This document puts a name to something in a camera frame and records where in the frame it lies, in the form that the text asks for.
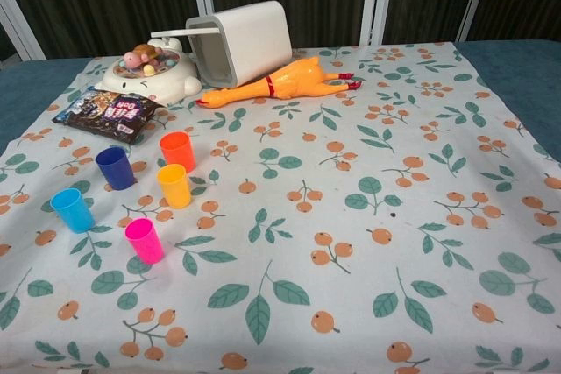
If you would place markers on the light blue plastic cup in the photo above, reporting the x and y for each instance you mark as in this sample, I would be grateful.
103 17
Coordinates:
74 216

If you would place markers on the pink plastic cup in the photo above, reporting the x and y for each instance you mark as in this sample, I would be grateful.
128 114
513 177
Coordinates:
146 244

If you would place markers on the yellow rubber chicken toy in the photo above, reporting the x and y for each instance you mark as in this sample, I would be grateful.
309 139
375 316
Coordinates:
289 80

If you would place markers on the dark snack bag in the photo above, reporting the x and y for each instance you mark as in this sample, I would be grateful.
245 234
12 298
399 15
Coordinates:
109 113

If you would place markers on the yellow plastic cup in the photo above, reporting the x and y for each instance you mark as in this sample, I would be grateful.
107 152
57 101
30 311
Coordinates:
174 190

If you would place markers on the blue table cover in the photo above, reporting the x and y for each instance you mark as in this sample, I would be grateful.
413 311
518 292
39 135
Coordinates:
517 67

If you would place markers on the large orange plastic cup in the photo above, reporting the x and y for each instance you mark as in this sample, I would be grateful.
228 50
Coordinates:
177 155

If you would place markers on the dark blue plastic cup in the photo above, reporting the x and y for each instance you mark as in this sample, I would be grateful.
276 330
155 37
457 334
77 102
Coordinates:
116 172

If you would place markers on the white cat fishing toy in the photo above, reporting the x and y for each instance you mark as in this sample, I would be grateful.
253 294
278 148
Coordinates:
175 80

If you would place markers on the floral print tablecloth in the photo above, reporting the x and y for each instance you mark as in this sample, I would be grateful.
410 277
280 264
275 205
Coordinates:
307 172

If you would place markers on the white swing-lid trash bin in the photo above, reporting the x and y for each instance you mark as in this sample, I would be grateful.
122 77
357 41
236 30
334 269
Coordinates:
245 41

